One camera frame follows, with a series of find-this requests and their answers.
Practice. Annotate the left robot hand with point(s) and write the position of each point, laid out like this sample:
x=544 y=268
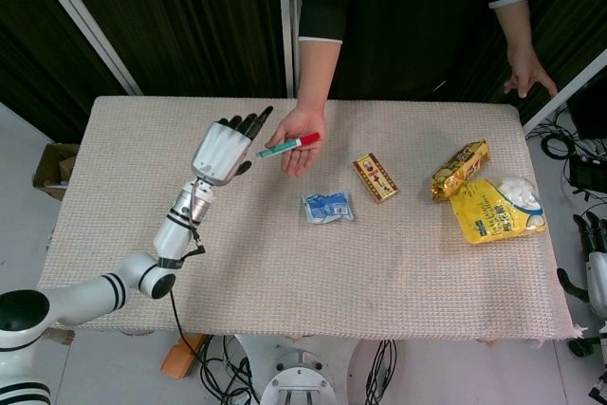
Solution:
x=220 y=151

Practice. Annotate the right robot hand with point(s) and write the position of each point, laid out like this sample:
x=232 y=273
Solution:
x=598 y=281

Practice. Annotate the person's left hand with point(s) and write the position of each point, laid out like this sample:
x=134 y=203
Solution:
x=526 y=68

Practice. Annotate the person's right hand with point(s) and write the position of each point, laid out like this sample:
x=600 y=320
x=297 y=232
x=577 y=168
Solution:
x=303 y=125

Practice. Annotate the red-capped green marker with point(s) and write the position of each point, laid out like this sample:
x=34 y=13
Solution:
x=284 y=145

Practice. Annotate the person's left forearm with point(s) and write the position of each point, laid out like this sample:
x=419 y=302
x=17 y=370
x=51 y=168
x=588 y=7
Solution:
x=517 y=28

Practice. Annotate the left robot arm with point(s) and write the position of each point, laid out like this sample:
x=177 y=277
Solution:
x=85 y=298

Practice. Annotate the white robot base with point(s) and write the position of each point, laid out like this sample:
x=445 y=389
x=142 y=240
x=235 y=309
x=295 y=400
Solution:
x=294 y=376

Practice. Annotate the person's right forearm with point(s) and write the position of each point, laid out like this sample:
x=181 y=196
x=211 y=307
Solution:
x=315 y=73

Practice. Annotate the dark pleated curtain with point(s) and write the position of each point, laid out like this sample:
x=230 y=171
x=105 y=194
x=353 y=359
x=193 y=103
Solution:
x=574 y=2
x=180 y=16

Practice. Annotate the blue crumpled snack packet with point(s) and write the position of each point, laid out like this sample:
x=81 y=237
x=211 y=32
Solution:
x=327 y=208

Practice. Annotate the yellow and red box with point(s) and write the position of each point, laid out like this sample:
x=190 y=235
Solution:
x=375 y=178

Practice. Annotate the person's black-clothed torso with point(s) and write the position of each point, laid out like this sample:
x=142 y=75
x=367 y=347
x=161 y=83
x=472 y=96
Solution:
x=417 y=11

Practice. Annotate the yellow candy bag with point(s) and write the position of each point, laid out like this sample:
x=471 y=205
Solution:
x=493 y=217

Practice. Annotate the gold foil snack bag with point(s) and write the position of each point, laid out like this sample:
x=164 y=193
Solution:
x=457 y=172

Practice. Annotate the beige woven tablecloth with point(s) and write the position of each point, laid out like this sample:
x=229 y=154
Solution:
x=308 y=272

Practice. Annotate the brown cardboard box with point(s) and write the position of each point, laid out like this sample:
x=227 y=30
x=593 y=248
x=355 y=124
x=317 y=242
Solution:
x=54 y=170

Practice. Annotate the orange floor block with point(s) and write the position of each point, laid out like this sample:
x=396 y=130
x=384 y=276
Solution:
x=180 y=357

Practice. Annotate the slanted metal frame post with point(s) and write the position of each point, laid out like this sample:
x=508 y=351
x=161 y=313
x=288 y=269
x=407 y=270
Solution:
x=564 y=97
x=80 y=16

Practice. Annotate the vertical metal frame post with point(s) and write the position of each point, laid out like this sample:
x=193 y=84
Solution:
x=287 y=21

